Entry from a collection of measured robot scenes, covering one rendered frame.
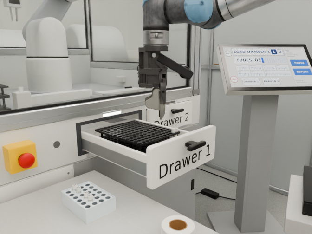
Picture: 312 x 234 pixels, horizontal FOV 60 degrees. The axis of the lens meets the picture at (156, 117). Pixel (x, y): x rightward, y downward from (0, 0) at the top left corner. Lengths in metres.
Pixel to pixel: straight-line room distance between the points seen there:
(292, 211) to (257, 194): 1.04
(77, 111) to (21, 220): 0.35
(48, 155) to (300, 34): 1.95
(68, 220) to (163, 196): 0.68
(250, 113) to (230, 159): 1.18
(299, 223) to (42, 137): 0.72
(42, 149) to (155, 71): 0.40
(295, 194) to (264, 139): 0.86
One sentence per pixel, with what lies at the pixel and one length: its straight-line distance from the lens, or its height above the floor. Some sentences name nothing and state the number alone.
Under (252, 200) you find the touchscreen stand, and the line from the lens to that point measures 1.84.
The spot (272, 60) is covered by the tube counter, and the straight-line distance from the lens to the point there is 1.65.
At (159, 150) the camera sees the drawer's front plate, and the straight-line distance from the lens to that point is 0.67.
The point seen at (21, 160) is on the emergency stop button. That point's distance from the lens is 0.78.
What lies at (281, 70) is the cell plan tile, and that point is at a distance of 1.63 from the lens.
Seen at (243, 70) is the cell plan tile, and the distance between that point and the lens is 1.54.
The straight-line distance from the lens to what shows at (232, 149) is 2.70.
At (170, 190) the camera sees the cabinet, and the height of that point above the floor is 0.51.
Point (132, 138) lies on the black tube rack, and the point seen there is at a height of 0.90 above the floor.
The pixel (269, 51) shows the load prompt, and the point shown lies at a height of 1.16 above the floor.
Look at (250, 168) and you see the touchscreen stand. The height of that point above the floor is 0.48.
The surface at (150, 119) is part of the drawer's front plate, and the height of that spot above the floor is 0.89.
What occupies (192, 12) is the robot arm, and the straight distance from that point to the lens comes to 0.73.
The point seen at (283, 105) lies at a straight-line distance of 2.38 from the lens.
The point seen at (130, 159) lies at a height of 0.87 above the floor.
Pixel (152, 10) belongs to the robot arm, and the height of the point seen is 1.26.
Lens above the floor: 1.15
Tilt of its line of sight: 13 degrees down
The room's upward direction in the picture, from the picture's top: straight up
